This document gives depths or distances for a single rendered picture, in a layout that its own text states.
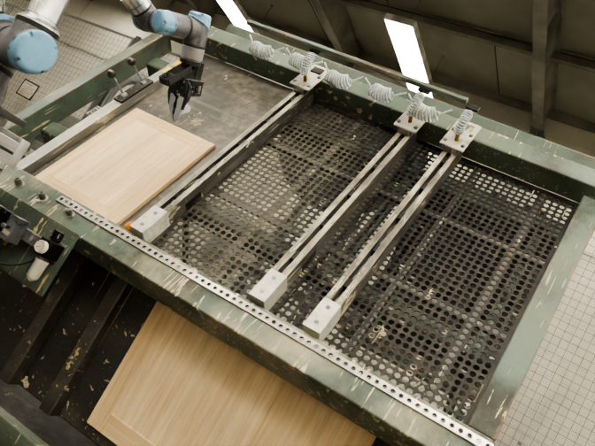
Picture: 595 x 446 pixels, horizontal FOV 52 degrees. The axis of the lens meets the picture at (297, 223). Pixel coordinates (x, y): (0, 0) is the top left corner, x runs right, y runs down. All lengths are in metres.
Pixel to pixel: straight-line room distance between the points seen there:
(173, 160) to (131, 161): 0.16
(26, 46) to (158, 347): 1.09
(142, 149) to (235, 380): 1.02
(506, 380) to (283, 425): 0.71
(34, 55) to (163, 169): 0.83
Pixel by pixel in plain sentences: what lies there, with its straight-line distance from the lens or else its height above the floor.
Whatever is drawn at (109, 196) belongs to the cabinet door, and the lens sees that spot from 2.40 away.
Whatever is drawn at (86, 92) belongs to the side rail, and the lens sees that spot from 2.99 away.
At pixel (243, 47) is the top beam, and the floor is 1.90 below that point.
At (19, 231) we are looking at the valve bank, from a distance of 2.28.
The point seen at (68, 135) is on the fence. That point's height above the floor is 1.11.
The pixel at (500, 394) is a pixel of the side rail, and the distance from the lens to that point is 1.87.
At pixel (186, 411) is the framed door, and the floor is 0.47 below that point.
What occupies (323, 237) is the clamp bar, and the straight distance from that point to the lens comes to 2.11.
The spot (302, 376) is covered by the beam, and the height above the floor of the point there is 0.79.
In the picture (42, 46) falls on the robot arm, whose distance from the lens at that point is 1.81.
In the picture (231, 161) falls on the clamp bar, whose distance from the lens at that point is 2.41.
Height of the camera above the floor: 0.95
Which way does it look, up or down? 7 degrees up
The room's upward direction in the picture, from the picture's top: 29 degrees clockwise
